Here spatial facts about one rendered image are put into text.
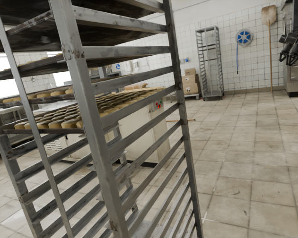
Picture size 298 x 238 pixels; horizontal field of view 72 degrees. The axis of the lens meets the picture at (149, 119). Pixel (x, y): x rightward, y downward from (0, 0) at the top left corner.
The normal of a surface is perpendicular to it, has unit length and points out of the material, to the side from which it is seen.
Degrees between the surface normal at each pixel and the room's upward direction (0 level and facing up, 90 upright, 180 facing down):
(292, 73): 91
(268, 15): 82
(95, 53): 90
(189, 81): 93
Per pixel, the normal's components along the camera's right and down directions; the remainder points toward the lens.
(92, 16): 0.87, -0.04
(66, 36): -0.46, 0.30
